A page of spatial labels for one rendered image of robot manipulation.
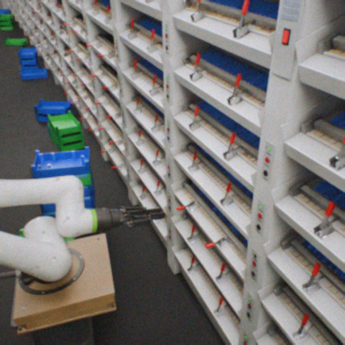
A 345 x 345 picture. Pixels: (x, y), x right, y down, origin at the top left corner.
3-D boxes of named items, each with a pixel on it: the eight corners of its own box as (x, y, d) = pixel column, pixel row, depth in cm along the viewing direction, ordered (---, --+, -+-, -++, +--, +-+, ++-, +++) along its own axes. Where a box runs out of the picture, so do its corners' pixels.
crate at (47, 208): (42, 213, 234) (39, 202, 230) (45, 194, 251) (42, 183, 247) (94, 207, 239) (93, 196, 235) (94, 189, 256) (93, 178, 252)
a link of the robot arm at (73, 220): (54, 240, 151) (58, 239, 141) (52, 207, 153) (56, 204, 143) (91, 235, 157) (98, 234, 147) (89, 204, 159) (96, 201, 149)
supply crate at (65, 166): (34, 178, 222) (31, 166, 218) (38, 161, 239) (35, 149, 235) (89, 173, 227) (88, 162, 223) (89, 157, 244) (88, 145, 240)
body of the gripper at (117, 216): (105, 220, 160) (127, 218, 165) (110, 232, 154) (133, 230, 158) (106, 205, 157) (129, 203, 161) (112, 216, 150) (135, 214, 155)
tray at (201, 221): (247, 287, 141) (240, 271, 135) (176, 198, 188) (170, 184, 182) (292, 257, 144) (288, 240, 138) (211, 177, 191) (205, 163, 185)
